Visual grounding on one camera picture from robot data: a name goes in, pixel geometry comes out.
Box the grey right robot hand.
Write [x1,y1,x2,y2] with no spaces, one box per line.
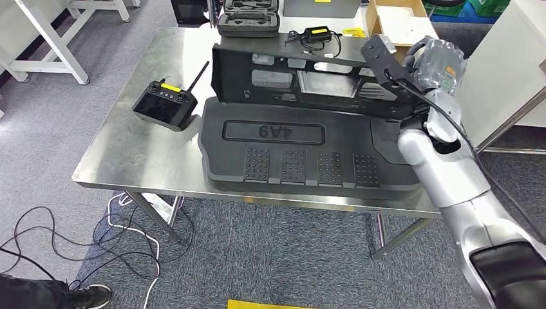
[402,36,467,95]

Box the long black plastic part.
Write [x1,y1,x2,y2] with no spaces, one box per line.
[211,33,428,122]

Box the blue plastic crate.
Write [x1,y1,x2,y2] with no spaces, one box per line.
[424,2,491,24]

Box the open cardboard box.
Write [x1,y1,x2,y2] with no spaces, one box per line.
[365,0,440,65]

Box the white board panel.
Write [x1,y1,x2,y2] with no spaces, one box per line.
[455,0,546,148]

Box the green plastic crate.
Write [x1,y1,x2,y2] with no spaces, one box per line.
[467,0,511,17]

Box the yellow tag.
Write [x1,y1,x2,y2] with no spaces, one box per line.
[342,26,368,39]

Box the black power adapter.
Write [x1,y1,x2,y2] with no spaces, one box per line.
[285,25,343,59]

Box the grey flat case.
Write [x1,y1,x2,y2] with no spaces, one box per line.
[281,0,362,19]

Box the black foam case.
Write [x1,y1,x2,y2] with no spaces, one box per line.
[216,0,281,39]

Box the large black moulded panel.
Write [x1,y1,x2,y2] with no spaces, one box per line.
[198,95,423,201]

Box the black monitor box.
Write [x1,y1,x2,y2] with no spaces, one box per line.
[169,0,211,26]

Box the black remote controller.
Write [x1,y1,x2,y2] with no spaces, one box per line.
[131,61,211,132]

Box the yellow floor tape square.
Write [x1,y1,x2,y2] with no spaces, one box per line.
[227,299,317,309]

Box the white power strip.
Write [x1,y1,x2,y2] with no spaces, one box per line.
[142,192,176,223]

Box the person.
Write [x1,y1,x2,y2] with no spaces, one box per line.
[0,272,113,309]

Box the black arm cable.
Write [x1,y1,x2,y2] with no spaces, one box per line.
[384,70,546,246]

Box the white frame table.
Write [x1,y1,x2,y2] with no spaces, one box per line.
[66,0,142,23]
[0,0,90,85]

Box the white floor cable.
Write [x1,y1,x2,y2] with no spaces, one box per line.
[106,192,162,309]

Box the black floor cable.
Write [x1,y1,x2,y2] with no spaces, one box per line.
[0,204,195,293]

